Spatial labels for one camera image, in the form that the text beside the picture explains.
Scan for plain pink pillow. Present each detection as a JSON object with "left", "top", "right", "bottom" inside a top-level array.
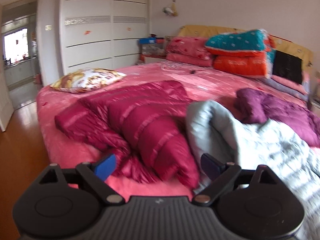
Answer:
[{"left": 166, "top": 53, "right": 214, "bottom": 67}]

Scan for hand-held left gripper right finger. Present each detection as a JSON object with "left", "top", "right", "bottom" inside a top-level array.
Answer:
[{"left": 192, "top": 153, "right": 278, "bottom": 204}]

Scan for pink heart print pillow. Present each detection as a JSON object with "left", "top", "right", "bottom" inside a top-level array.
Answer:
[{"left": 165, "top": 36, "right": 215, "bottom": 60}]

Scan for teal and orange folded quilt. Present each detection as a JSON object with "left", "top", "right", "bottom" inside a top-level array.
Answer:
[{"left": 205, "top": 29, "right": 277, "bottom": 78}]

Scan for pink heart print bed blanket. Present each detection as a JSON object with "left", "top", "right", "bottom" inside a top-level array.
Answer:
[{"left": 36, "top": 61, "right": 320, "bottom": 198}]

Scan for red down jacket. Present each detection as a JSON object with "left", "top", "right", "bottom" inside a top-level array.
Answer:
[{"left": 54, "top": 80, "right": 200, "bottom": 189}]

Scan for hanging wall ornament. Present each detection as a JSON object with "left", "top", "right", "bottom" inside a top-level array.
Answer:
[{"left": 162, "top": 0, "right": 178, "bottom": 17}]

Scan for light blue down jacket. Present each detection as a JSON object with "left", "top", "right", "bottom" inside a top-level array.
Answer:
[{"left": 185, "top": 100, "right": 320, "bottom": 240}]

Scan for golden floral pillow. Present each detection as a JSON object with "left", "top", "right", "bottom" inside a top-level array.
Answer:
[{"left": 49, "top": 68, "right": 127, "bottom": 94}]

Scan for clear plastic bag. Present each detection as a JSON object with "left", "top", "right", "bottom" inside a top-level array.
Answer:
[{"left": 161, "top": 62, "right": 185, "bottom": 71}]

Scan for black bag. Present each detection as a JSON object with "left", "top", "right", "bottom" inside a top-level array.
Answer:
[{"left": 272, "top": 50, "right": 303, "bottom": 84}]

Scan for lavender folded blanket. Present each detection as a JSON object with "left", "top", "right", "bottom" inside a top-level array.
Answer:
[{"left": 260, "top": 77, "right": 307, "bottom": 102}]

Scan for white wardrobe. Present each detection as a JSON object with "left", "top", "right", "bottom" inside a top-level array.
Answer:
[{"left": 59, "top": 0, "right": 150, "bottom": 76}]

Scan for yellow headboard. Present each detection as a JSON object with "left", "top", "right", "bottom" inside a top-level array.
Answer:
[{"left": 177, "top": 25, "right": 314, "bottom": 63}]

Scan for stack of shoe boxes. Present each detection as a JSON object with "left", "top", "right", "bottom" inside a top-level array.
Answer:
[{"left": 139, "top": 43, "right": 167, "bottom": 55}]

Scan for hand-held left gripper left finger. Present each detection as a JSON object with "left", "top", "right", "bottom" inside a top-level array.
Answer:
[{"left": 39, "top": 153, "right": 125, "bottom": 204}]

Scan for pink folded blanket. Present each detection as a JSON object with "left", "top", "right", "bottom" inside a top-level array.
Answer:
[{"left": 271, "top": 74, "right": 309, "bottom": 95}]

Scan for purple down jacket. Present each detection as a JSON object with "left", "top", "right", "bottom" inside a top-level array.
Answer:
[{"left": 234, "top": 88, "right": 320, "bottom": 148}]

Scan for blue box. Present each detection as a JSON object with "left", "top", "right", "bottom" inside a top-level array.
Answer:
[{"left": 139, "top": 38, "right": 164, "bottom": 45}]

